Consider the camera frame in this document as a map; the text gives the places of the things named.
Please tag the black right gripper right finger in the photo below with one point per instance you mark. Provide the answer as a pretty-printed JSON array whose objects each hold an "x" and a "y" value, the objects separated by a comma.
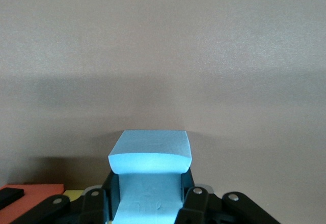
[{"x": 198, "y": 206}]

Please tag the light blue foam cube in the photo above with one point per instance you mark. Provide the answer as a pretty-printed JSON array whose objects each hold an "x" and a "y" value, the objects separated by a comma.
[{"x": 150, "y": 163}]

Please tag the yellow foam cube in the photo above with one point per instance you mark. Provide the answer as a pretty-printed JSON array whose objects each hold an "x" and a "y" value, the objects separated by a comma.
[{"x": 74, "y": 195}]

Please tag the orange foam cube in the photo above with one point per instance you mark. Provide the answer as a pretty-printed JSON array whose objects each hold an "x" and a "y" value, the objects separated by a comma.
[{"x": 40, "y": 191}]

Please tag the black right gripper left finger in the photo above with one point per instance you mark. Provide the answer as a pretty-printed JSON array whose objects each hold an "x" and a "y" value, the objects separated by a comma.
[{"x": 89, "y": 206}]

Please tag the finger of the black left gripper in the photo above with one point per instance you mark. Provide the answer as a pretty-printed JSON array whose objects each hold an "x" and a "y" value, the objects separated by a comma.
[{"x": 11, "y": 197}]

